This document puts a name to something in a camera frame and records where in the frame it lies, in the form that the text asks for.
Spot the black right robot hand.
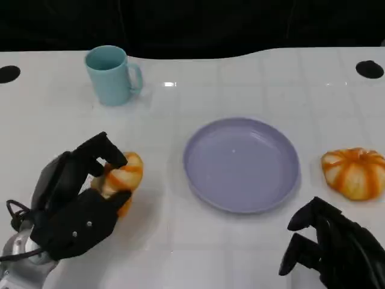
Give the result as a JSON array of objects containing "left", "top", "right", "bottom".
[{"left": 278, "top": 196, "right": 385, "bottom": 289}]

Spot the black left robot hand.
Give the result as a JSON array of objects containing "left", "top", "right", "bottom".
[{"left": 31, "top": 131, "right": 133, "bottom": 217}]

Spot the orange and white bread roll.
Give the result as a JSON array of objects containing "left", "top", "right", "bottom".
[
  {"left": 91, "top": 152, "right": 144, "bottom": 218},
  {"left": 320, "top": 147, "right": 385, "bottom": 202}
]

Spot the pale green mug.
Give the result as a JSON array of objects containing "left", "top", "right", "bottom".
[{"left": 84, "top": 45, "right": 144, "bottom": 107}]

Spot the black round table grommet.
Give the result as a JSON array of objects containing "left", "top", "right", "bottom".
[
  {"left": 355, "top": 60, "right": 385, "bottom": 80},
  {"left": 0, "top": 65, "right": 21, "bottom": 84}
]

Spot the lilac plate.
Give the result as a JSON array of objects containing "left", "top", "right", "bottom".
[{"left": 182, "top": 117, "right": 301, "bottom": 215}]

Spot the black backdrop curtain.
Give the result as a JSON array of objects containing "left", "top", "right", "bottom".
[{"left": 0, "top": 0, "right": 385, "bottom": 60}]

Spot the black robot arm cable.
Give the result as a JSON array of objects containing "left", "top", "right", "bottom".
[
  {"left": 0, "top": 248, "right": 43, "bottom": 262},
  {"left": 5, "top": 199, "right": 34, "bottom": 233}
]

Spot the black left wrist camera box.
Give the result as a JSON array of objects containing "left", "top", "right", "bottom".
[{"left": 29, "top": 195, "right": 118, "bottom": 261}]

